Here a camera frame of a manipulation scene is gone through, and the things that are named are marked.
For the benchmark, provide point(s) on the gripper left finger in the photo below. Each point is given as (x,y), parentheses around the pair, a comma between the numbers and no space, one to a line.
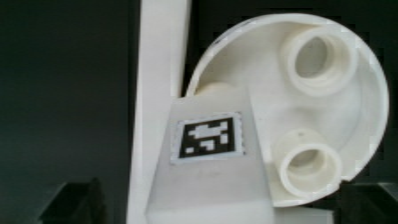
(77,206)

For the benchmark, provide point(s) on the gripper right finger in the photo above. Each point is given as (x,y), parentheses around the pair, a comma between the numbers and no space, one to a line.
(370,203)

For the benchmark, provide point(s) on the white stool leg with tag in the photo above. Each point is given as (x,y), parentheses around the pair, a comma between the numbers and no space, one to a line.
(210,189)

